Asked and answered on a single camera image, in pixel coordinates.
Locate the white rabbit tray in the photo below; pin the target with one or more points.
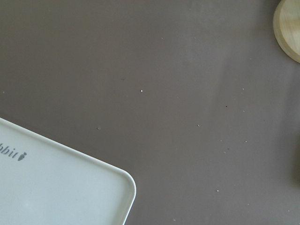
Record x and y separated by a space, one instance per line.
43 182

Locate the wooden mug tree stand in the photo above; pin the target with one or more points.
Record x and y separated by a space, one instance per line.
286 26

